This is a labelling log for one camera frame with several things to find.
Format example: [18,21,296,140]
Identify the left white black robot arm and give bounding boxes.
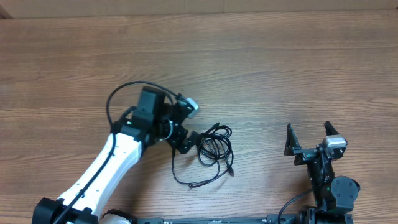
[32,86,199,223]

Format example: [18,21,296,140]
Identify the black USB cable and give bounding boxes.
[171,122,236,189]

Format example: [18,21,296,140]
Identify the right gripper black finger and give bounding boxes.
[284,123,301,155]
[324,121,339,136]

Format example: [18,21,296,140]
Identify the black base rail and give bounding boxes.
[133,214,303,224]

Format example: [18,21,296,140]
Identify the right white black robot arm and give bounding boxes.
[277,121,360,223]

